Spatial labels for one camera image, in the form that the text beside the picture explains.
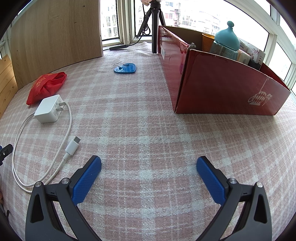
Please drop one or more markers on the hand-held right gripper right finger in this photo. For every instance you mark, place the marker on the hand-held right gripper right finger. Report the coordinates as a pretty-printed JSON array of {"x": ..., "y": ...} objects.
[{"x": 211, "y": 180}]

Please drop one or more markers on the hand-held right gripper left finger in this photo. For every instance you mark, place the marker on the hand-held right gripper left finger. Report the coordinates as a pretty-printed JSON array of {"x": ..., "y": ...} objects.
[{"x": 86, "y": 178}]

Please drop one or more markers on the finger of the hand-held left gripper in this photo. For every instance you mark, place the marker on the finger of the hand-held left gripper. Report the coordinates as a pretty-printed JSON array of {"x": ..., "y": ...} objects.
[{"x": 6, "y": 150}]

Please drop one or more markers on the white charger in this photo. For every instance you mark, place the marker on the white charger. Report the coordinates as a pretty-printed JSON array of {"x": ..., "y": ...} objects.
[{"x": 48, "y": 109}]

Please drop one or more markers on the red fabric bag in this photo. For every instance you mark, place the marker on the red fabric bag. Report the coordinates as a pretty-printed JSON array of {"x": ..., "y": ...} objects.
[{"x": 45, "y": 85}]

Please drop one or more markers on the red cardboard box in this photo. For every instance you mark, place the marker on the red cardboard box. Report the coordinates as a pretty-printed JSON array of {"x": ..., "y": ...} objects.
[{"x": 219, "y": 88}]

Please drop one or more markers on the blue heart-shaped pad with clip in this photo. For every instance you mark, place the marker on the blue heart-shaped pad with clip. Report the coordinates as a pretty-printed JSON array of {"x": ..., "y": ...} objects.
[{"x": 127, "y": 69}]

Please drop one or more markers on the wooden slat board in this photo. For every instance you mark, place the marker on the wooden slat board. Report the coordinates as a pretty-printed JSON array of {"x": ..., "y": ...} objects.
[{"x": 7, "y": 81}]

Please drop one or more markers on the orange tissue pack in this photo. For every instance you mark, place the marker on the orange tissue pack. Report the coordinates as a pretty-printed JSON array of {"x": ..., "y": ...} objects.
[{"x": 242, "y": 57}]

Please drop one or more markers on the light wooden panel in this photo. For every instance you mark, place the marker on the light wooden panel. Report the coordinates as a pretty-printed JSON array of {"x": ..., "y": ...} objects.
[{"x": 57, "y": 30}]

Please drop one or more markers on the white flower print box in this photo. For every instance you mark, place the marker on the white flower print box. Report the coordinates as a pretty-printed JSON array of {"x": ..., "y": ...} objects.
[{"x": 256, "y": 54}]

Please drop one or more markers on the black inline controller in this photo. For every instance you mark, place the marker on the black inline controller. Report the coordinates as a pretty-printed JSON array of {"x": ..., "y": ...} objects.
[{"x": 118, "y": 47}]

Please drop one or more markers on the button print tissue pack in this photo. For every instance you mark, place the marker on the button print tissue pack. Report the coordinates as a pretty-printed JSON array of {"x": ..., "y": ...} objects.
[{"x": 242, "y": 45}]

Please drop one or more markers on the orange cup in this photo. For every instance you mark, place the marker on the orange cup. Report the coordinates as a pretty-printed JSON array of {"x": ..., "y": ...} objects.
[{"x": 207, "y": 41}]

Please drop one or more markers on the teal bottle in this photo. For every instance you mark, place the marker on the teal bottle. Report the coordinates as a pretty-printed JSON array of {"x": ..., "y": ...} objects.
[{"x": 227, "y": 37}]

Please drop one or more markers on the black tripod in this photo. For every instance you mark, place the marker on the black tripod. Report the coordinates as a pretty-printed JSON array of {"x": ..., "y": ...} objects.
[{"x": 154, "y": 30}]

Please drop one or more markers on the paper tag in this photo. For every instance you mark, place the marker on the paper tag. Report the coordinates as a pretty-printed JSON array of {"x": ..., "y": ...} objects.
[{"x": 146, "y": 2}]

